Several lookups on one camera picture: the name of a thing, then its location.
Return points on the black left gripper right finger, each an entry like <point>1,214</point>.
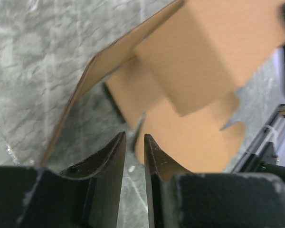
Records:
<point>160,170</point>

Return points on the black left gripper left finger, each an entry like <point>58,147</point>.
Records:
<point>97,204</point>

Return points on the brown cardboard box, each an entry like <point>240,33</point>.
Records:
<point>182,67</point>

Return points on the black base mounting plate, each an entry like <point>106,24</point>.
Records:
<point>268,146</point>

